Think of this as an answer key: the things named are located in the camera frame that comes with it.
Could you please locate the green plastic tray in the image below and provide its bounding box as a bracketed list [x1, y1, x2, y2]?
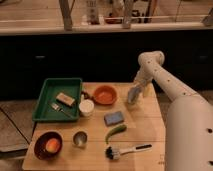
[32, 78, 82, 122]

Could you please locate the small metal cup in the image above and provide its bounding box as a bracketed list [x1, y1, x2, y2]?
[73, 131, 87, 148]

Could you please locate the silver fork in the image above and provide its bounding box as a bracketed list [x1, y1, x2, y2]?
[50, 103, 71, 118]

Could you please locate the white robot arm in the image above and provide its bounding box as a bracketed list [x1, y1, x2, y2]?
[127, 51, 213, 171]

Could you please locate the dark brown bowl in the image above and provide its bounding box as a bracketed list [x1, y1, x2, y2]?
[34, 132, 62, 160]

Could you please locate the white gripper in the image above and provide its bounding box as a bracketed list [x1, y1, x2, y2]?
[127, 70, 153, 104]

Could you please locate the blue towel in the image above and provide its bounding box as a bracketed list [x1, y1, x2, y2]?
[104, 111, 124, 126]

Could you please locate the orange fruit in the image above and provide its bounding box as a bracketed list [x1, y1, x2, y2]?
[45, 138, 60, 153]

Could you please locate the tan sponge block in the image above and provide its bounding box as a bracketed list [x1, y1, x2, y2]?
[56, 93, 75, 107]

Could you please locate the white plastic cup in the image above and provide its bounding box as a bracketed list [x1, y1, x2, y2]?
[79, 99, 94, 117]

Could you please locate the green chili pepper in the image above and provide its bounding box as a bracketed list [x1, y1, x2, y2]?
[105, 124, 127, 144]

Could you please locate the orange bowl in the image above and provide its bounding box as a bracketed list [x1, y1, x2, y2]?
[93, 85, 117, 105]

